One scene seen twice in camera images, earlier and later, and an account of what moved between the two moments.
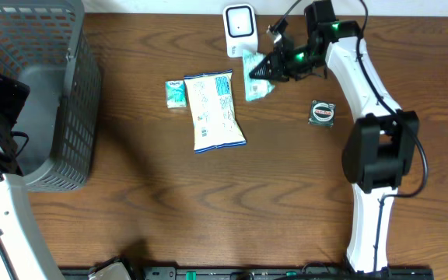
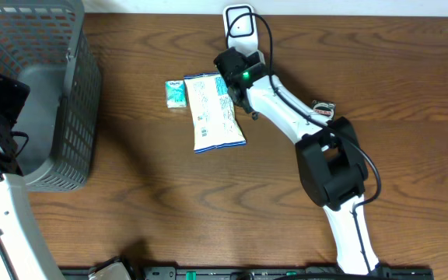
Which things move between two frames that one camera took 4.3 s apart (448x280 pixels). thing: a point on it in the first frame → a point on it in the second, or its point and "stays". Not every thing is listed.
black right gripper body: x=293 y=60 → x=242 y=106
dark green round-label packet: x=322 y=113 stays
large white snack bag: x=211 y=105 stays
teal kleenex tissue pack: x=176 y=94 stays
